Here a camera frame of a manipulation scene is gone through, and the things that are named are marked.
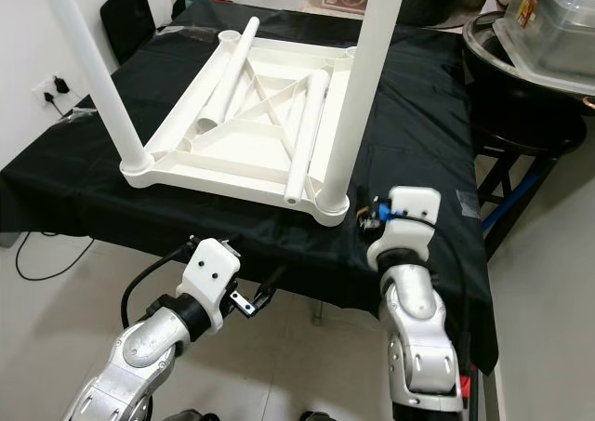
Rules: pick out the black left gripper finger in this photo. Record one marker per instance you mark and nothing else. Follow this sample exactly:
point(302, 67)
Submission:
point(268, 287)

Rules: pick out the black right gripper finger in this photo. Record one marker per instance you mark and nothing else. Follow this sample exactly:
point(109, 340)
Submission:
point(362, 201)

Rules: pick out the white plastic children table top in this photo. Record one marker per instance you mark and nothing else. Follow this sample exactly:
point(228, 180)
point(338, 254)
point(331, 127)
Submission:
point(223, 165)

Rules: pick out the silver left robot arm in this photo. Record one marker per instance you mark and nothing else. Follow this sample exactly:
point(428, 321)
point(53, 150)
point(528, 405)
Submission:
point(139, 356)

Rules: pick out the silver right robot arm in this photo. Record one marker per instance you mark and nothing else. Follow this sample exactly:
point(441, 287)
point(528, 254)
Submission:
point(418, 347)

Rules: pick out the clear tape piece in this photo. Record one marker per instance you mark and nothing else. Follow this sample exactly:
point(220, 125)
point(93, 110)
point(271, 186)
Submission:
point(469, 203)

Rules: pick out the dark left robot foot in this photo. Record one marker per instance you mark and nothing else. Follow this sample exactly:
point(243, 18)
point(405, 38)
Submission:
point(200, 415)

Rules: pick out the dark robot foot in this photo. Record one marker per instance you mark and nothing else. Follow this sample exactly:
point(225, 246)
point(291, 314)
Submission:
point(321, 415)
point(200, 415)

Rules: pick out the dark right robot foot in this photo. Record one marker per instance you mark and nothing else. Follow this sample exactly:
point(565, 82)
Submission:
point(321, 415)

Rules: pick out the black metal basin stand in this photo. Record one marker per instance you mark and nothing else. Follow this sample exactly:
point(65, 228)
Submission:
point(521, 193)

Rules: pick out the black round basin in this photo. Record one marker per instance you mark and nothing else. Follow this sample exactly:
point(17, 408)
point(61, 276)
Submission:
point(521, 96)

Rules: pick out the small clear plastic bag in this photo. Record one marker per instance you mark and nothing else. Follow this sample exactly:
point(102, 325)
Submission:
point(82, 113)

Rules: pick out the clear plastic storage box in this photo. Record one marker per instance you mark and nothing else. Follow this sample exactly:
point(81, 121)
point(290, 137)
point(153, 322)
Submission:
point(553, 40)

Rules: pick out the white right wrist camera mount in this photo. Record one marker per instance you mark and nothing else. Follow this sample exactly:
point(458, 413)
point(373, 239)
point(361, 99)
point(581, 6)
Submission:
point(409, 217)

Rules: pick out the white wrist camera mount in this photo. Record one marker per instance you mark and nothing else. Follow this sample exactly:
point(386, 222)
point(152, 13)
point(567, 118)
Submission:
point(409, 217)
point(210, 277)

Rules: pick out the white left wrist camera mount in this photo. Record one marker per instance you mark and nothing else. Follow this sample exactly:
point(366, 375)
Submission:
point(210, 277)

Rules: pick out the white wall socket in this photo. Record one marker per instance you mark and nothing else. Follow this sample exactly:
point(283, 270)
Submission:
point(41, 86)

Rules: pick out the black wall plug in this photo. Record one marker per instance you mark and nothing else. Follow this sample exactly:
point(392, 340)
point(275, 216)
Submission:
point(61, 85)
point(50, 98)

